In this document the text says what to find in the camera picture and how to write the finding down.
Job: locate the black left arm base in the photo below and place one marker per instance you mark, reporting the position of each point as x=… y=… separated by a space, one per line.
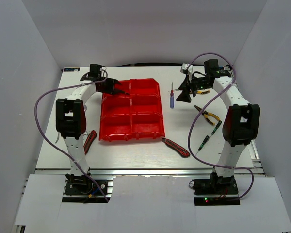
x=80 y=189

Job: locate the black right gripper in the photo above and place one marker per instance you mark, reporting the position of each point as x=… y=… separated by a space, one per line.
x=184 y=96

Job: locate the blue handled screwdriver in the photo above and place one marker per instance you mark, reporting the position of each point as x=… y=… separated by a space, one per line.
x=171 y=97

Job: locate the blue corner label sticker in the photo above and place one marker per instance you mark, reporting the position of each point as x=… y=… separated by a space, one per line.
x=71 y=69

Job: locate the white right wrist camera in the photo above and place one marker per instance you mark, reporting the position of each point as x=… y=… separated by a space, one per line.
x=187 y=69

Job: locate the green black precision screwdriver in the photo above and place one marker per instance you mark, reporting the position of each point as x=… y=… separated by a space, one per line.
x=216 y=127
x=206 y=139

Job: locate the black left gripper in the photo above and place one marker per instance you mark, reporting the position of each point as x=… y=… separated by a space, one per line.
x=111 y=82

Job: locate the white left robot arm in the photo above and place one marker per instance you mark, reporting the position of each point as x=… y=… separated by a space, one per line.
x=70 y=116

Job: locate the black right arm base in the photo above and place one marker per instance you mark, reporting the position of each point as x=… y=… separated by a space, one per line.
x=211 y=192

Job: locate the red six-compartment organizer tray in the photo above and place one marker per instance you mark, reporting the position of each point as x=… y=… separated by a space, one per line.
x=137 y=114

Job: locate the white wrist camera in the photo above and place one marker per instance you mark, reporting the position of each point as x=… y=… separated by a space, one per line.
x=187 y=69
x=103 y=71

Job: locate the aluminium table frame rail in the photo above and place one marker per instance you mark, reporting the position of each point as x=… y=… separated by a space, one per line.
x=256 y=171

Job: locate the yellow handled pliers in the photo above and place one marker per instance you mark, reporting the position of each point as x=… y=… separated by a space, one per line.
x=206 y=116
x=203 y=92

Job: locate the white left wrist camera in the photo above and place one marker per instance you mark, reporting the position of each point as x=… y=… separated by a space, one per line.
x=103 y=71

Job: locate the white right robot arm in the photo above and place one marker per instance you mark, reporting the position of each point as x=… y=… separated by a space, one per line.
x=241 y=124

